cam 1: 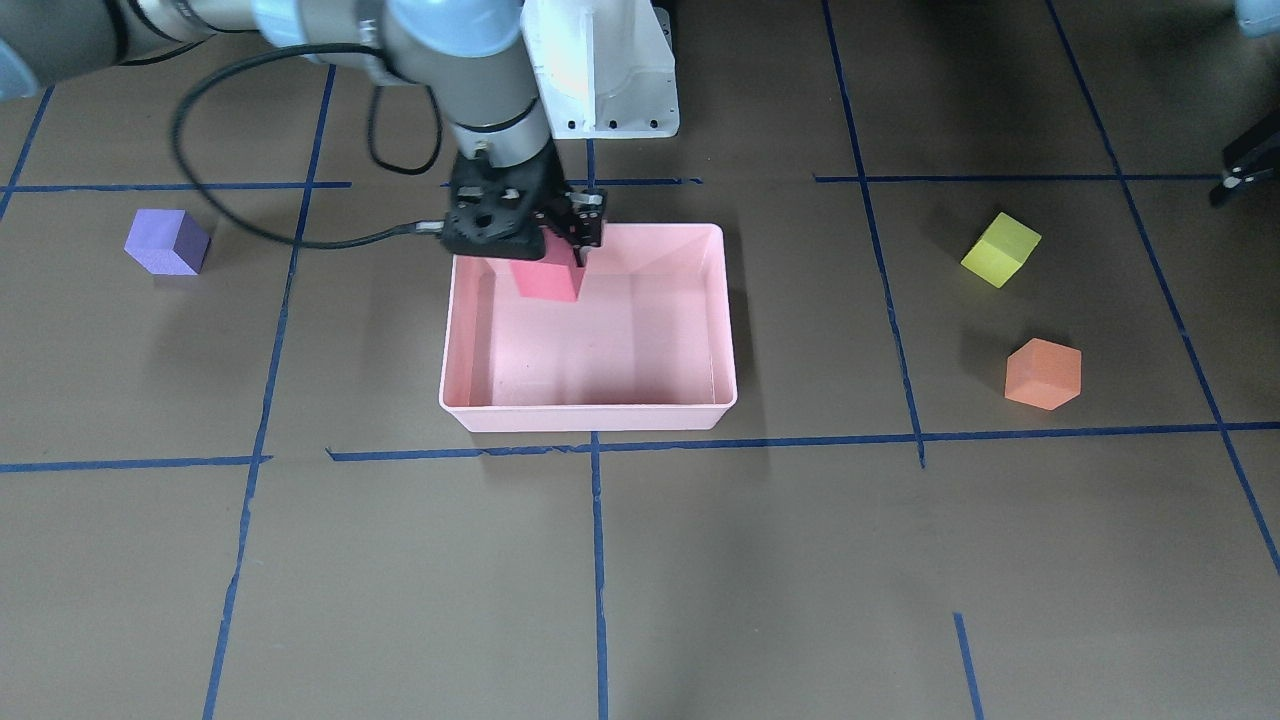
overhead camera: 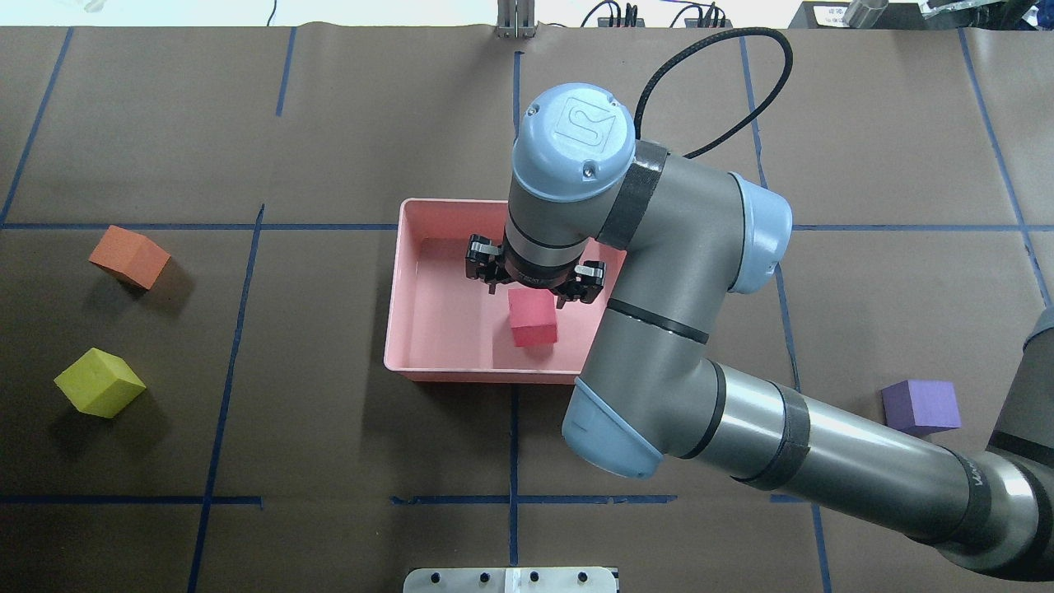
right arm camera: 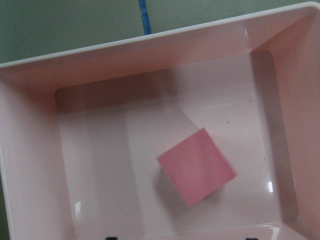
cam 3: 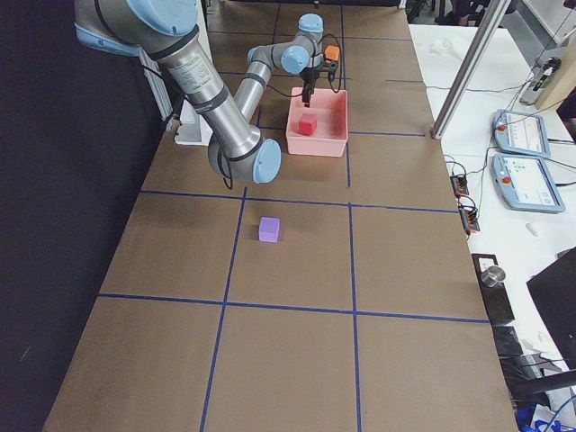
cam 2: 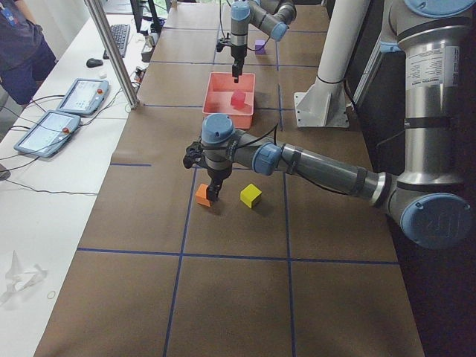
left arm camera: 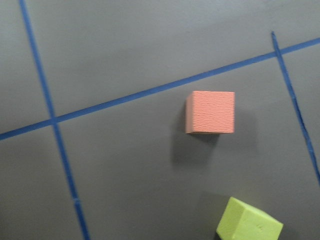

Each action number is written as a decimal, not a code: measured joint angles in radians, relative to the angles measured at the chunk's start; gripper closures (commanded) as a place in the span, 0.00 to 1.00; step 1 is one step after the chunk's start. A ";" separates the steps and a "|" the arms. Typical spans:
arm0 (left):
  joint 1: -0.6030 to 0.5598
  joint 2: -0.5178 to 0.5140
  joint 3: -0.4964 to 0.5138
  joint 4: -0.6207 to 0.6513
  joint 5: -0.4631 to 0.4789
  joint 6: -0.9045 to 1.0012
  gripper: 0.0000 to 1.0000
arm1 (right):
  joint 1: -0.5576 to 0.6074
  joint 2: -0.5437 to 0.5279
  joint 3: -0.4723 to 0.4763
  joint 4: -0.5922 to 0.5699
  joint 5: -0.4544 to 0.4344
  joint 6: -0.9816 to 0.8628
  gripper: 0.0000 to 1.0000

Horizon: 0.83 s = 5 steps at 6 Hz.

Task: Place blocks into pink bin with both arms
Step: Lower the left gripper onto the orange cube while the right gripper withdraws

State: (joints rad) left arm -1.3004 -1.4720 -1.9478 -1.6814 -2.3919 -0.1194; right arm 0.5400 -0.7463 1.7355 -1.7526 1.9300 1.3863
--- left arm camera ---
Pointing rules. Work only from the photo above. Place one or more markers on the brown paper table cover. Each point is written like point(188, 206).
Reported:
point(93, 112)

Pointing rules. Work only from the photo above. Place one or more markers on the yellow foam block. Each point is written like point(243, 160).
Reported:
point(242, 221)

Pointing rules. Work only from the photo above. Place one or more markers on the orange foam block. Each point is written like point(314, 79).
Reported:
point(210, 112)

